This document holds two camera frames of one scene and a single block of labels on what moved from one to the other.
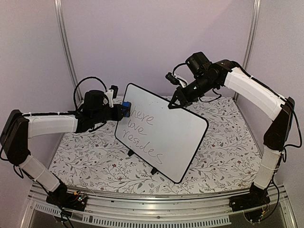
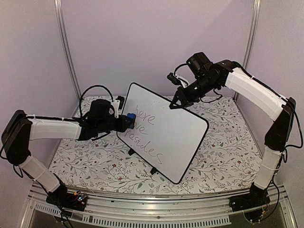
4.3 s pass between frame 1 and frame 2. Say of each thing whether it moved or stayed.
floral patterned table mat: stayed
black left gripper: moved
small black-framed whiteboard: stayed
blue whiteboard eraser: moved
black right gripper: stayed
